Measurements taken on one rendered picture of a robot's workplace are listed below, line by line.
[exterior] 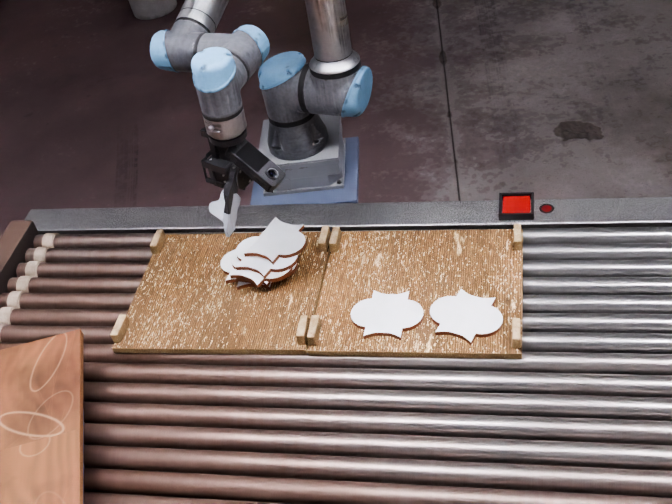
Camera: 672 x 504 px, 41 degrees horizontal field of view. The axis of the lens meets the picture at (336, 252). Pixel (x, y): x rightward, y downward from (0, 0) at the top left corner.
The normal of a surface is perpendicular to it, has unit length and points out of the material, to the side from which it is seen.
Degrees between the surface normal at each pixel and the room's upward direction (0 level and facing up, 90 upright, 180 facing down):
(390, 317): 0
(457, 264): 0
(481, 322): 0
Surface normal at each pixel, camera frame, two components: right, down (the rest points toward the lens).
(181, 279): -0.15, -0.73
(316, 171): -0.03, 0.67
